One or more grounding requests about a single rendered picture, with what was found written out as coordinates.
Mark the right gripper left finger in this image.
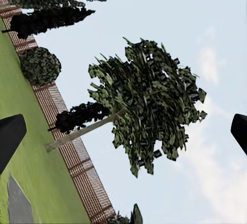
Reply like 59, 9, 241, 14
0, 114, 27, 175

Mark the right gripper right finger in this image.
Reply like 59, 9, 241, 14
231, 114, 247, 155

